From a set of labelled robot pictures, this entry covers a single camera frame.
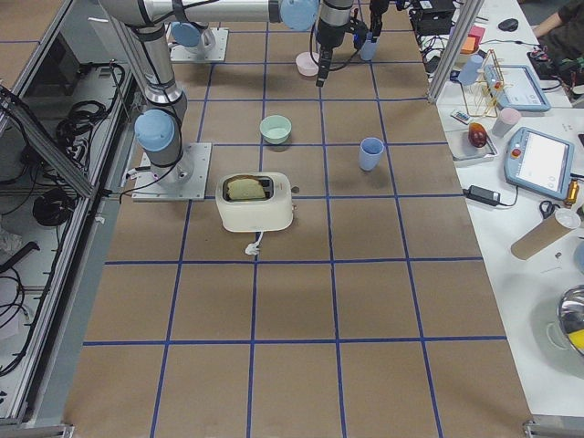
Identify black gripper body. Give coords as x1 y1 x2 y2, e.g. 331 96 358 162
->
318 45 333 69

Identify blue cup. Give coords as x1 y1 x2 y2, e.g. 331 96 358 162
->
457 55 483 86
359 137 385 172
360 32 379 62

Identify pink bowl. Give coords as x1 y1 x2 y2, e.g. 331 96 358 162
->
295 51 318 77

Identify black electronics box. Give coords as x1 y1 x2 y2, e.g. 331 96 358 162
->
409 0 455 37

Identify green bowl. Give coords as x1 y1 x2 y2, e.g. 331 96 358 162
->
259 115 292 145

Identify orange sticky note block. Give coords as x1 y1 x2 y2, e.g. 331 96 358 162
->
460 26 485 55

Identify blue cup on rack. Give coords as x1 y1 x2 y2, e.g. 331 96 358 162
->
457 55 483 86

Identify black computer mouse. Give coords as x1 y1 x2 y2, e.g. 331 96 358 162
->
497 18 519 32

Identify remote control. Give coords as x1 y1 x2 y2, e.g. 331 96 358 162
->
450 109 473 125

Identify toast slice in toaster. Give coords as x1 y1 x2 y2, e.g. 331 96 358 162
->
226 177 266 201

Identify white toaster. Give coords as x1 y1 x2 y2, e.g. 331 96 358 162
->
215 172 294 233

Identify far teach pendant tablet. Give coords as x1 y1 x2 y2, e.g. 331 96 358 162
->
484 65 551 112

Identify teach pendant tablet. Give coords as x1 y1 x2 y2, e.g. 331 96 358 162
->
484 65 551 112
504 127 574 200

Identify metal tray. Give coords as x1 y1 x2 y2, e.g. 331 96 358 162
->
445 130 498 164

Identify red mango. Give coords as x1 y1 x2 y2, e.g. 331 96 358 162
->
467 122 488 148

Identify pink cup on side table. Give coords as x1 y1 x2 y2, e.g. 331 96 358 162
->
491 108 522 138

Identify person at desk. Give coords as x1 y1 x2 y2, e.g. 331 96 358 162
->
533 0 583 61

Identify black power adapter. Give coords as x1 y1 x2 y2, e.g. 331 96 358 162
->
463 185 500 206

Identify near teach pendant tablet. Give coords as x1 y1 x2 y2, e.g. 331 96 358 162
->
504 127 574 200

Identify scissors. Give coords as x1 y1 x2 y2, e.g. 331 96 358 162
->
538 200 560 220

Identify cardboard tube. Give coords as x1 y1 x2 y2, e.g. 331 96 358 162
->
510 208 581 260

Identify steel mixing bowl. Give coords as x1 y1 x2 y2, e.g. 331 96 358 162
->
558 285 583 356

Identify aluminium frame post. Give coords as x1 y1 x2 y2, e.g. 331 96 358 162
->
427 0 484 103

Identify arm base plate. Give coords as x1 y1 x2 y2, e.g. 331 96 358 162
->
130 142 212 202
168 23 229 64

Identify gold wire cup rack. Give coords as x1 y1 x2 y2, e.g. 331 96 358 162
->
463 48 506 119

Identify white toaster cord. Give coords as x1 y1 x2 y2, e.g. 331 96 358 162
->
245 230 266 256

